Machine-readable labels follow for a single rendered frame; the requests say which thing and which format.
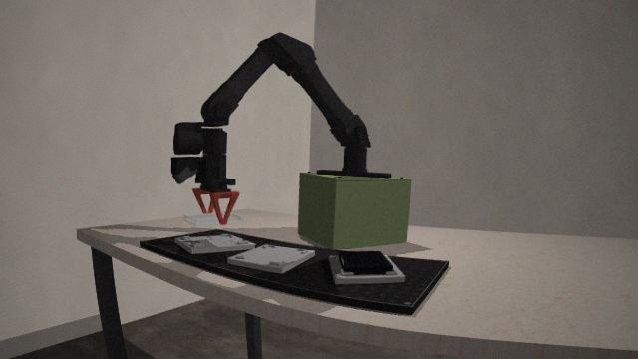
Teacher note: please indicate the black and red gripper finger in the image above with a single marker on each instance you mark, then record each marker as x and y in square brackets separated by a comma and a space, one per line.
[215, 197]
[198, 192]

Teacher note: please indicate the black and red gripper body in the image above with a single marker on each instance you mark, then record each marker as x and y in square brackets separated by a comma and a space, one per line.
[217, 185]

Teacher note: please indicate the white multi-well plate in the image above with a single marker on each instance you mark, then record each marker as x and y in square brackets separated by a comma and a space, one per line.
[210, 219]

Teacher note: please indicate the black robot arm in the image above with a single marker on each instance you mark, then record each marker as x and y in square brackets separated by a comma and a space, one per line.
[345, 126]

